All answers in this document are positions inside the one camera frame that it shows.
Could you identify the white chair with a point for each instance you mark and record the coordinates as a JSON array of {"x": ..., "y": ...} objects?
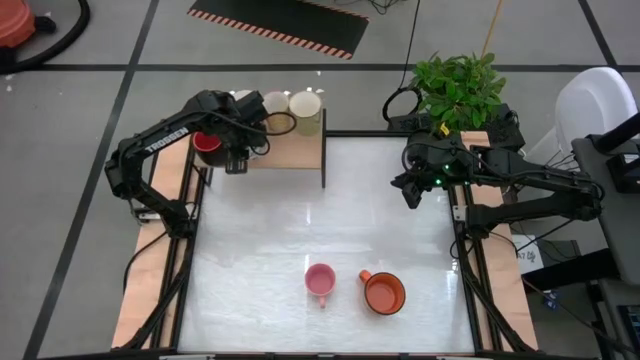
[{"x": 590, "y": 100}]

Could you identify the green potted plant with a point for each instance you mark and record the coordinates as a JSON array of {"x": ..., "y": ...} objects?
[{"x": 460, "y": 90}]

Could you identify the grey desk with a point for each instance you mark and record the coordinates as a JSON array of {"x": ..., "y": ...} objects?
[{"x": 625, "y": 225}]

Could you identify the wooden shelf black frame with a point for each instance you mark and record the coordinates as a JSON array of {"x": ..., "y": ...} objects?
[{"x": 295, "y": 152}]

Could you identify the white mug yellow dots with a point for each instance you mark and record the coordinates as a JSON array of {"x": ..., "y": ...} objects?
[{"x": 305, "y": 107}]

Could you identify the orange vacuum cleaner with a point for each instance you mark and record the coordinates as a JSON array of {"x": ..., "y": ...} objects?
[{"x": 15, "y": 22}]

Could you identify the black desk device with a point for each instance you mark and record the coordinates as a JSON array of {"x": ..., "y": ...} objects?
[{"x": 627, "y": 172}]

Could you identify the pink faceted mug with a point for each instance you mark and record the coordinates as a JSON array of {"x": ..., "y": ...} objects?
[{"x": 320, "y": 280}]

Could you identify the white paper sheet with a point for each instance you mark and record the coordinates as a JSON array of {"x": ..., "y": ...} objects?
[{"x": 530, "y": 257}]

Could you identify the round black mug red inside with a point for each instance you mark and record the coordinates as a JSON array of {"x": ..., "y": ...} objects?
[{"x": 206, "y": 145}]

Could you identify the left wooden side board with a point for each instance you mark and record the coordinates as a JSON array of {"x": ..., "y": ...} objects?
[{"x": 140, "y": 280}]

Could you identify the black hazard-striped floor mat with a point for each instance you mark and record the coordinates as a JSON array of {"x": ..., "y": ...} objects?
[{"x": 280, "y": 20}]

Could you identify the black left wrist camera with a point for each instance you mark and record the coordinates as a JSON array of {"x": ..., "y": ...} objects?
[{"x": 252, "y": 106}]

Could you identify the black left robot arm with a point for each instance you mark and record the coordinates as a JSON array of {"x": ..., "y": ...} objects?
[{"x": 150, "y": 141}]

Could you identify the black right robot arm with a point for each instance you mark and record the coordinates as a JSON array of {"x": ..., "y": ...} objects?
[{"x": 540, "y": 175}]

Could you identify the small blue object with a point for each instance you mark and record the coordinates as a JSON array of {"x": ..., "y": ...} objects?
[{"x": 551, "y": 302}]

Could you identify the wooden side board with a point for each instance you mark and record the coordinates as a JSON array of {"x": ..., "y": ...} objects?
[
  {"x": 140, "y": 280},
  {"x": 507, "y": 280}
]

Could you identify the black equipment box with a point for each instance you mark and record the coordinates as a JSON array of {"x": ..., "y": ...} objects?
[{"x": 505, "y": 130}]

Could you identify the pink floral mug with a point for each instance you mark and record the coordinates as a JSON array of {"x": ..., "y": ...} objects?
[{"x": 276, "y": 102}]

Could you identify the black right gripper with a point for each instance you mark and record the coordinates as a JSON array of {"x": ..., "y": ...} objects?
[{"x": 427, "y": 176}]

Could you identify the black power box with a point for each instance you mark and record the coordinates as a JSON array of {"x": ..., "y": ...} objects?
[{"x": 410, "y": 123}]

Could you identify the red mug white inside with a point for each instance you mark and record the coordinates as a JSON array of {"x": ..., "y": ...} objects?
[{"x": 243, "y": 94}]

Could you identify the orange speckled mug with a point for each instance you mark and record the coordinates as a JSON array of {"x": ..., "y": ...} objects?
[{"x": 382, "y": 295}]

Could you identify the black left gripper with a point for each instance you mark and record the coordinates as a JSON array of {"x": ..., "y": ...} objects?
[{"x": 237, "y": 147}]

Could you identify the right wooden side board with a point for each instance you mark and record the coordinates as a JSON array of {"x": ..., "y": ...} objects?
[{"x": 507, "y": 280}]

